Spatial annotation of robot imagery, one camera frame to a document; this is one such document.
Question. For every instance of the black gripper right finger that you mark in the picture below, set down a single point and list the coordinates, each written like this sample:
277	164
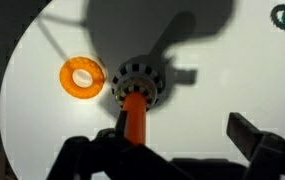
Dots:
264	150

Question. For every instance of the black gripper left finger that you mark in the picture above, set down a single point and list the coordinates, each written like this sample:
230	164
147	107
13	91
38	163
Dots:
110	152

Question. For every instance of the ring stacking stand orange post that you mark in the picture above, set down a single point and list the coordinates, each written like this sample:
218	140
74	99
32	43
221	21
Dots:
137	88

